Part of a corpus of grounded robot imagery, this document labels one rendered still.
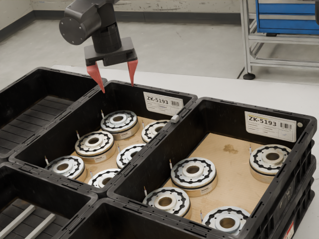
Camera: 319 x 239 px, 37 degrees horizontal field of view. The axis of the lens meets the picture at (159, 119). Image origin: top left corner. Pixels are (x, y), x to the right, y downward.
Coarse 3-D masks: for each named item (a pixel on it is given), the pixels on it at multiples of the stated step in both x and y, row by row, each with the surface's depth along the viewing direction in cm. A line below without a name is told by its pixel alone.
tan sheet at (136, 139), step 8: (144, 120) 132; (152, 120) 132; (136, 136) 127; (120, 144) 125; (128, 144) 124; (112, 160) 119; (88, 168) 118; (96, 168) 117; (104, 168) 117; (112, 168) 116; (88, 176) 115
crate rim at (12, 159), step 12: (108, 84) 133; (120, 84) 132; (180, 96) 121; (192, 96) 119; (72, 108) 125; (60, 120) 120; (48, 132) 117; (12, 156) 110; (36, 168) 104; (60, 180) 100; (72, 180) 99; (96, 192) 94
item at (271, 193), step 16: (272, 112) 108; (288, 112) 107; (176, 128) 109; (160, 144) 105; (304, 144) 97; (144, 160) 101; (288, 160) 93; (128, 176) 97; (288, 176) 92; (112, 192) 94; (272, 192) 86; (144, 208) 88; (256, 208) 83; (192, 224) 83; (256, 224) 82
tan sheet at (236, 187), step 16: (208, 144) 118; (224, 144) 117; (240, 144) 116; (256, 144) 115; (224, 160) 112; (240, 160) 111; (224, 176) 107; (240, 176) 106; (224, 192) 103; (240, 192) 102; (256, 192) 101; (192, 208) 100; (208, 208) 99
